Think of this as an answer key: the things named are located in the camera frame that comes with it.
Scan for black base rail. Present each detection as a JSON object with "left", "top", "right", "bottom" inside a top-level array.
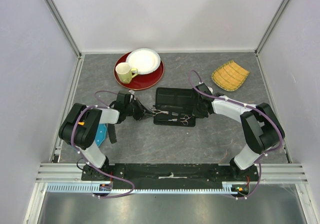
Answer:
[{"left": 81, "top": 162, "right": 261, "bottom": 190}]

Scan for pale yellow mug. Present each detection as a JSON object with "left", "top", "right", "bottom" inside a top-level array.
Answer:
[{"left": 115, "top": 62, "right": 139, "bottom": 84}]

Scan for black handled comb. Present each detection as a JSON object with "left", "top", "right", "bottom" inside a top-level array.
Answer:
[{"left": 107, "top": 124, "right": 117, "bottom": 144}]

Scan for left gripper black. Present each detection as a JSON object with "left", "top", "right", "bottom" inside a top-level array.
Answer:
[{"left": 124, "top": 98, "right": 154, "bottom": 121}]

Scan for grey slotted cable duct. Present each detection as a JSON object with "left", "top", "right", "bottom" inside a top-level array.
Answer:
[{"left": 46, "top": 182, "right": 237, "bottom": 194}]

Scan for black zip tool case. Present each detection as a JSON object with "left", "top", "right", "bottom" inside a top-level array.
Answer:
[{"left": 153, "top": 87, "right": 196, "bottom": 127}]

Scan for red round tray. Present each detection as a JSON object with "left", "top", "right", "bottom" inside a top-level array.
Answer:
[{"left": 113, "top": 52, "right": 165, "bottom": 91}]

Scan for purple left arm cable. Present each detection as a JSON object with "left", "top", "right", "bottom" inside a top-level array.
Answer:
[{"left": 71, "top": 90, "right": 136, "bottom": 199}]

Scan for silver hair scissors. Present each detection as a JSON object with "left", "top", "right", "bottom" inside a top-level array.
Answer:
[{"left": 168, "top": 115, "right": 192, "bottom": 126}]

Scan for blue dotted plate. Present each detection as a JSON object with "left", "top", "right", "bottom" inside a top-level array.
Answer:
[{"left": 94, "top": 124, "right": 108, "bottom": 147}]

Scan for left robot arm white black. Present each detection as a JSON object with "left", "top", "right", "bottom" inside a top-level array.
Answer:
[{"left": 58, "top": 91, "right": 154, "bottom": 180}]

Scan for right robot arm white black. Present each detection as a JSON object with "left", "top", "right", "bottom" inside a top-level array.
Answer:
[{"left": 193, "top": 83, "right": 285, "bottom": 181}]

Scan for yellow woven bamboo basket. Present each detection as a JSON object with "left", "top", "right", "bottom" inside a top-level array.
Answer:
[{"left": 211, "top": 60, "right": 250, "bottom": 92}]

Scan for white paper plate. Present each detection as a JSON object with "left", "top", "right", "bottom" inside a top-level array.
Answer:
[{"left": 126, "top": 48, "right": 161, "bottom": 75}]

